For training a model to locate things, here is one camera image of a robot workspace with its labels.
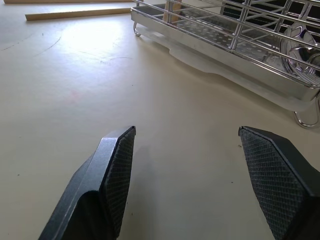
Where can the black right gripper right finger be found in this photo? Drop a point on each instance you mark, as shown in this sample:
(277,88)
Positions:
(275,180)

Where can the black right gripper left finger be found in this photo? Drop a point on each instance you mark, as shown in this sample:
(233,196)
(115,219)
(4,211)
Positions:
(100,185)

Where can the stainless steel spoon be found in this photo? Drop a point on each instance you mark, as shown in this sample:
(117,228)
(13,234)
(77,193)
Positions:
(298,53)

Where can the light wooden chopstick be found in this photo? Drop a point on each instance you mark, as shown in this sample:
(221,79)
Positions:
(75,13)

